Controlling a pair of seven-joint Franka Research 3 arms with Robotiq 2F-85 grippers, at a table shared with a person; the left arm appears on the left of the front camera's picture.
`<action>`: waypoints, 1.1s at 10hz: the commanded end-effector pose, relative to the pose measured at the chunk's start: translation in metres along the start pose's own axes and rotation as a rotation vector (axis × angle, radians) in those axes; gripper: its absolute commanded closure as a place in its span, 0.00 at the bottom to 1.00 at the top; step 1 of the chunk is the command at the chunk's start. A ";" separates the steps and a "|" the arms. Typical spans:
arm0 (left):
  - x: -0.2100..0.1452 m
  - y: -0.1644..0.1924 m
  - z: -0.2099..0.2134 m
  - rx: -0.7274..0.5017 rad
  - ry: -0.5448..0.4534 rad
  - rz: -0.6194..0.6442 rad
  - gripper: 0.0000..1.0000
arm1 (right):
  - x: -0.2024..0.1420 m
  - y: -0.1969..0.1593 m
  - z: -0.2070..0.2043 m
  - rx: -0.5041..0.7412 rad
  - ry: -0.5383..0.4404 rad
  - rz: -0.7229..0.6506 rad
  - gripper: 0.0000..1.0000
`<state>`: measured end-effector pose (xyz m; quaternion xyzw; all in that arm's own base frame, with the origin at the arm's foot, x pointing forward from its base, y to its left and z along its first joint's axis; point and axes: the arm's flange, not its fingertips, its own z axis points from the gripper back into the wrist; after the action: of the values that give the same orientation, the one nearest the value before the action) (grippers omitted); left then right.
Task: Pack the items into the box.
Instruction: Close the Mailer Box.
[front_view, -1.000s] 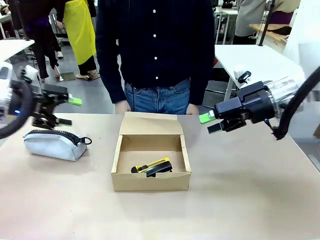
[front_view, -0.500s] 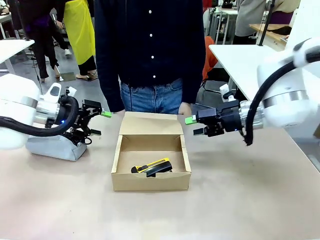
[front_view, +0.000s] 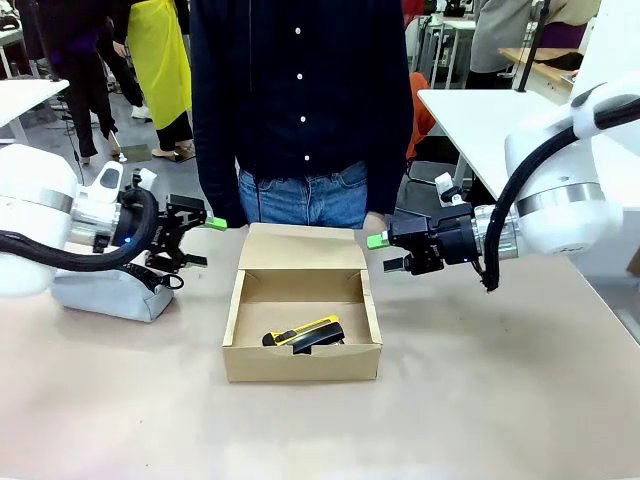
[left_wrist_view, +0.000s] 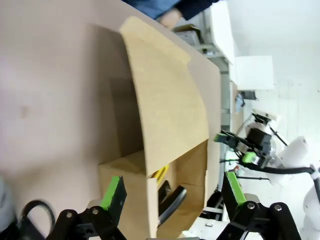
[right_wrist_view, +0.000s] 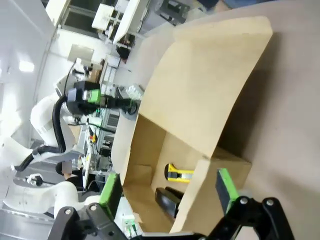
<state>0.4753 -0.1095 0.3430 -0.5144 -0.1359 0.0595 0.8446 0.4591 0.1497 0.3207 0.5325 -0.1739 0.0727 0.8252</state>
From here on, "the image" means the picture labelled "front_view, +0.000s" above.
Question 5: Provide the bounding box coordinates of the person in grey sweater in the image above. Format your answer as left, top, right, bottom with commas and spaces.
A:
468, 0, 540, 91

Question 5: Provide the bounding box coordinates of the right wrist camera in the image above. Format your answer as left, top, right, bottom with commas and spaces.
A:
433, 171, 465, 207

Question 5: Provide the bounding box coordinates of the black stapler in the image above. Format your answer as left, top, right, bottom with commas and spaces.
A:
291, 321, 348, 358

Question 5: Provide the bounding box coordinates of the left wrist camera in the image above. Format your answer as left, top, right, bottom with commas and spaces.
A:
130, 168, 158, 194

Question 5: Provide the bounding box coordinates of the white table with grey leg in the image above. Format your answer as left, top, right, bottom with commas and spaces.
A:
0, 78, 71, 146

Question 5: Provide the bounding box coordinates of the open brown cardboard box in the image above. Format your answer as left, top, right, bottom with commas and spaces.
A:
221, 222, 384, 384

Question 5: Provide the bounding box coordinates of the black pole with round foot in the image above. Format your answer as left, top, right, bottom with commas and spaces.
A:
515, 0, 552, 94

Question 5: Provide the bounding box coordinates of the white table with black pole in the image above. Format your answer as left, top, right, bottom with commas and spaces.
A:
416, 88, 576, 201

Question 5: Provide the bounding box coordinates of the person in navy shirt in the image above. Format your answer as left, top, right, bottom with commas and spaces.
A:
188, 0, 417, 231

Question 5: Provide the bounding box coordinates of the grey zipper pencil pouch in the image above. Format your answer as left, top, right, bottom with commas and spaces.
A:
49, 260, 186, 324

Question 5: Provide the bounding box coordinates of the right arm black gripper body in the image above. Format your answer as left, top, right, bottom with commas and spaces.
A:
388, 201, 477, 277

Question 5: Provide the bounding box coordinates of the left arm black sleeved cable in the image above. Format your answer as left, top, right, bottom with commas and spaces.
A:
0, 191, 162, 274

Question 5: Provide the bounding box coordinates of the dark floor plate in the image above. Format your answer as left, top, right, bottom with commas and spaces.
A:
118, 143, 154, 164

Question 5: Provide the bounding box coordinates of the yellow utility knife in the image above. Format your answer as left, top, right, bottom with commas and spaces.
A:
261, 315, 342, 348

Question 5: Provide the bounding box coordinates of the white panel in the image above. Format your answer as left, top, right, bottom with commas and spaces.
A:
566, 0, 640, 109

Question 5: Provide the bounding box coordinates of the orange chair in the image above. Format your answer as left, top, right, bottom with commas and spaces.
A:
405, 71, 437, 161

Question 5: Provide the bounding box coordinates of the background desk with equipment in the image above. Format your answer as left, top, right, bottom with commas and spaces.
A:
412, 12, 477, 90

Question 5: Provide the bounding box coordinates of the person in beige and purple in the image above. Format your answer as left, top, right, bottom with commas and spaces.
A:
537, 0, 602, 51

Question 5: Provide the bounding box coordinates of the thin black floor cable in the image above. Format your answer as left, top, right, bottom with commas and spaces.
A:
58, 97, 86, 176

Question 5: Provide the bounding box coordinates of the person in yellow apron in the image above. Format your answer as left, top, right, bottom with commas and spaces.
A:
112, 0, 196, 162

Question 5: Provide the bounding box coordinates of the person in black and purple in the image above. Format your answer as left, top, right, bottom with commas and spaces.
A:
29, 0, 126, 167

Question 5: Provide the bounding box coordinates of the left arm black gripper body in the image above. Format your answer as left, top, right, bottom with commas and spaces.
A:
117, 187, 182, 262

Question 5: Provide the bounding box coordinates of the wooden table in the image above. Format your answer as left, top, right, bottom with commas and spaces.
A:
498, 47, 584, 92

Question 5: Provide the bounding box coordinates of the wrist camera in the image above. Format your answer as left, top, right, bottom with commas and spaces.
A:
433, 171, 465, 207
130, 168, 158, 194

